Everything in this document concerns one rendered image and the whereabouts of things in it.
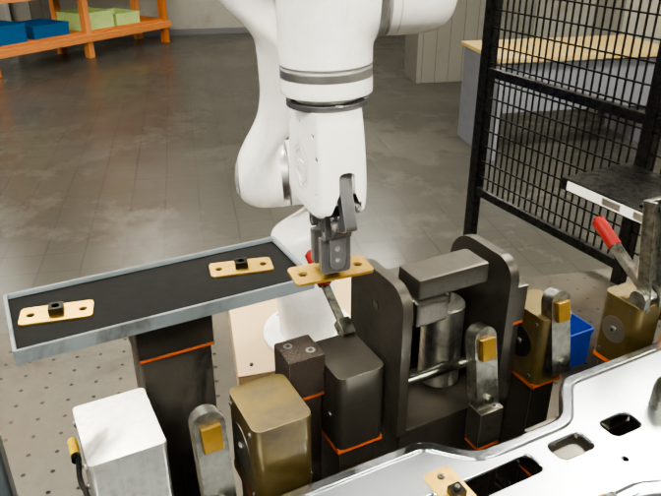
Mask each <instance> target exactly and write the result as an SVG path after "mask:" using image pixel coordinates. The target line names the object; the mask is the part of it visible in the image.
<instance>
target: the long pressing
mask: <svg viewBox="0 0 661 496"><path fill-rule="evenodd" d="M660 376H661V341H659V342H657V343H654V344H651V345H649V346H646V347H644V348H641V349H638V350H636V351H633V352H630V353H628V354H625V355H623V356H620V357H617V358H615V359H612V360H610V361H607V362H604V363H602V364H599V365H597V366H594V367H591V368H589V369H586V370H583V371H581V372H578V373H576V374H573V375H570V376H568V377H567V378H566V379H565V380H564V381H563V382H562V383H561V386H560V390H559V416H558V417H557V418H556V419H555V420H554V421H552V422H550V423H547V424H545V425H543V426H540V427H538V428H535V429H533V430H531V431H528V432H526V433H523V434H521V435H518V436H516V437H514V438H511V439H509V440H507V441H505V442H503V443H500V444H498V445H495V446H493V447H490V448H488V449H485V450H480V451H468V450H462V449H458V448H453V447H449V446H444V445H439V444H435V443H429V442H421V443H414V444H410V445H408V446H405V447H402V448H400V449H397V450H395V451H392V452H390V453H387V454H384V455H382V456H379V457H377V458H374V459H372V460H369V461H366V462H365V463H362V464H360V465H356V466H353V467H350V468H348V469H345V470H343V471H340V472H338V473H335V474H332V475H330V476H327V477H325V478H322V479H319V480H317V481H314V482H312V483H309V484H307V485H304V486H301V487H299V488H296V489H294V490H291V491H289V492H286V493H283V494H281V495H278V496H437V494H436V493H435V492H434V491H433V490H432V489H431V487H430V486H429V485H428V484H427V483H426V482H425V480H424V474H426V473H428V472H430V471H433V470H435V469H438V468H440V467H442V466H445V465H447V466H450V467H451V468H452V469H453V471H454V472H455V473H456V474H457V475H458V476H459V477H460V478H461V479H462V480H463V481H464V482H466V481H468V480H471V479H473V478H475V477H478V476H480V475H482V474H484V473H487V472H489V471H491V470H494V469H496V468H498V467H501V466H503V465H507V464H509V463H511V462H514V461H516V460H518V459H520V458H530V459H532V460H533V461H534V462H535V463H536V464H537V465H538V466H539V467H540V468H541V471H540V472H539V473H537V474H534V475H532V476H530V477H528V478H526V479H523V480H521V481H520V482H518V483H515V484H513V485H511V486H509V487H507V488H504V489H502V490H500V491H498V492H495V493H493V494H491V495H489V496H597V495H599V494H601V493H607V492H610V491H614V492H615V493H616V494H617V495H618V496H661V413H660V412H658V411H656V410H654V409H652V408H651V407H650V406H649V404H648V402H649V398H650V395H651V391H652V387H653V384H654V382H655V381H656V379H657V378H658V377H660ZM619 415H627V416H629V417H630V418H631V419H633V420H634V421H636V422H637V423H638V424H639V426H640V427H639V428H637V429H634V430H633V431H631V432H629V433H627V434H624V435H622V436H614V435H612V434H610V433H609V432H608V431H606V430H605V429H604V428H603V427H602V426H601V423H603V422H605V421H607V420H610V419H612V418H614V417H617V416H619ZM573 435H577V436H580V437H582V438H583V439H585V440H586V441H587V442H588V443H590V444H591V445H592V449H591V450H589V451H587V452H584V453H582V454H580V455H578V456H576V457H573V458H571V459H569V460H562V459H560V458H558V457H557V456H556V455H555V454H554V453H552V452H551V451H550V450H549V446H551V445H553V444H555V443H557V442H560V441H562V440H564V439H567V438H569V437H570V436H573ZM621 457H626V458H628V459H629V461H628V462H624V461H622V460H621Z"/></svg>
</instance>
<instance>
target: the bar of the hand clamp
mask: <svg viewBox="0 0 661 496"><path fill-rule="evenodd" d="M639 207H640V208H641V209H642V222H641V234H640V246H639V259H638V272H637V284H636V290H641V291H643V292H645V293H646V294H647V295H648V297H649V305H648V309H647V311H644V312H649V311H650V301H651V289H653V290H654V292H656V294H657V298H656V299H655V300H654V302H656V303H658V306H657V307H658V308H660V307H661V196H659V197H655V198H651V199H647V200H644V201H643V202H641V203H640V204H639Z"/></svg>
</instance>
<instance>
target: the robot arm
mask: <svg viewBox="0 0 661 496"><path fill-rule="evenodd" d="M218 1H219V2H220V3H221V4H222V6H223V7H224V8H225V9H226V10H227V11H228V12H230V13H231V14H232V15H233V16H234V17H235V18H236V19H237V20H238V21H239V22H240V23H241V24H242V25H243V26H244V27H245V28H246V29H247V30H248V31H249V33H250V34H251V35H252V37H253V39H254V41H255V44H256V50H257V59H258V69H259V81H260V103H259V109H258V113H257V117H256V119H255V122H254V124H253V126H252V128H251V130H250V132H249V134H248V136H247V137H246V139H245V141H244V143H243V146H242V148H241V150H240V153H239V155H238V158H237V161H236V164H235V184H236V189H237V193H238V194H239V196H240V197H241V199H242V200H243V201H244V202H246V203H247V204H249V205H251V206H253V207H257V208H275V207H285V206H295V205H304V206H305V207H303V208H302V209H301V210H299V211H298V212H296V213H294V214H293V215H291V216H290V217H287V218H286V219H284V220H282V221H281V222H280V223H278V224H277V225H276V226H275V227H274V228H273V230H272V232H271V236H274V237H275V238H276V239H277V240H278V241H279V242H280V243H281V244H282V245H283V246H284V247H285V248H286V249H287V250H289V251H290V252H291V253H292V254H293V255H294V256H295V257H296V258H297V259H298V260H299V261H300V262H301V263H302V264H303V265H308V263H307V260H306V258H305V255H306V252H307V251H309V250H311V257H312V261H313V262H314V263H315V264H319V265H320V272H321V273H322V275H328V274H333V273H338V272H343V271H348V270H349V269H350V267H351V255H350V236H351V234H352V231H356V230H357V228H358V227H357V219H356V213H355V212H357V213H361V212H362V211H363V210H364V208H365V204H366V183H367V180H366V153H365V137H364V126H363V116H362V108H361V107H363V106H365V105H366V104H367V103H368V96H367V94H369V93H371V92H372V90H373V45H374V41H375V39H376V38H377V37H379V36H384V35H405V34H417V33H422V32H428V31H433V30H436V29H438V28H440V27H441V26H442V25H444V24H445V23H446V22H447V21H448V20H449V19H450V17H451V16H452V14H453V11H454V9H455V6H456V2H457V0H218ZM288 136H289V140H285V139H286V138H287V137H288ZM276 302H277V312H275V313H274V314H273V315H271V316H270V318H269V319H268V320H267V322H266V323H265V327H264V339H265V342H266V344H267V346H268V347H269V348H270V349H271V350H272V351H273V352H274V344H275V343H278V342H281V341H287V340H291V339H294V338H298V337H301V336H305V335H309V336H310V337H311V338H312V339H313V341H320V340H323V339H327V338H330V337H334V336H337V331H336V329H335V327H334V323H335V321H336V319H335V317H334V315H333V313H332V311H331V307H330V305H329V303H328V301H327V299H326V296H325V294H324V292H323V290H322V289H321V288H319V287H318V285H317V284H315V288H314V289H310V290H306V291H302V292H298V293H294V294H290V295H286V296H283V297H279V298H277V299H276Z"/></svg>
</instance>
